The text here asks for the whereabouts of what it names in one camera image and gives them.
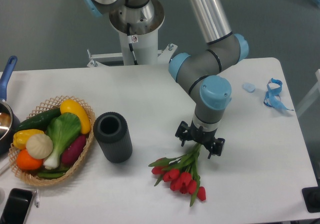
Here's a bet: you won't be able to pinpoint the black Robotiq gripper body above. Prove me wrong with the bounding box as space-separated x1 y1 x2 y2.
188 121 217 149

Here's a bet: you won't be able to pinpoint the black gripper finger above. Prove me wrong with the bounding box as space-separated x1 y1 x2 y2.
175 121 192 147
208 138 225 159

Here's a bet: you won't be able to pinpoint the red tulip bouquet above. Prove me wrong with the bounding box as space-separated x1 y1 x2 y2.
148 143 207 206

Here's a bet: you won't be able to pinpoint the dark grey ribbed vase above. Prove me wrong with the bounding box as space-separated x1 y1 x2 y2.
93 112 133 163

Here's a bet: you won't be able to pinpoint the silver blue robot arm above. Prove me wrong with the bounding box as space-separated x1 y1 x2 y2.
84 0 249 156

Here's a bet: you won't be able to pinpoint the small pale blue cap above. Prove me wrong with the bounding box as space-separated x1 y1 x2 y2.
242 83 256 93

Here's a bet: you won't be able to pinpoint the knotted blue ribbon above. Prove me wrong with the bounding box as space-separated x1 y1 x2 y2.
263 78 294 112

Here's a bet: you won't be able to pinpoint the black device at table edge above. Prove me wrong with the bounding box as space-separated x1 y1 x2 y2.
302 186 320 213

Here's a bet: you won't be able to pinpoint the purple sweet potato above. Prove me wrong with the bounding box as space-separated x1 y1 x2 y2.
61 135 86 166

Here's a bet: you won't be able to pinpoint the green bok choy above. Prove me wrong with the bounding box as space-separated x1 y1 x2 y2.
44 112 81 170

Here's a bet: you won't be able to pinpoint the green pea pods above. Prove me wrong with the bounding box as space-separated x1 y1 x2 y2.
37 168 69 179

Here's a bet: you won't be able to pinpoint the green cucumber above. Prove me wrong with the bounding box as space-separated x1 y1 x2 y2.
15 108 61 132

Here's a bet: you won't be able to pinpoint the orange fruit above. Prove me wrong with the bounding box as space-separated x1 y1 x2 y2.
16 149 43 170

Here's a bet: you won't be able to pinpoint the yellow bell pepper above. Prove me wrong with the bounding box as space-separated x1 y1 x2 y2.
12 129 44 150

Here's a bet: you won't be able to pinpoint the black smartphone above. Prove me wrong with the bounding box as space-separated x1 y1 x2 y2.
0 188 34 224

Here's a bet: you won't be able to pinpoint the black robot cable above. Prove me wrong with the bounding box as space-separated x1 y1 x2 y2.
126 23 139 66

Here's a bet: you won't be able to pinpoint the white frame at right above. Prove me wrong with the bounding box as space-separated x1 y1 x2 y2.
296 69 320 118

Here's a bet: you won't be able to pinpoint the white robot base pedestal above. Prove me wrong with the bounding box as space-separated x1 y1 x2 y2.
87 0 178 67

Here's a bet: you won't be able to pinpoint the blue handled saucepan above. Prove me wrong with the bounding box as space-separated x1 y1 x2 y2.
0 56 20 155

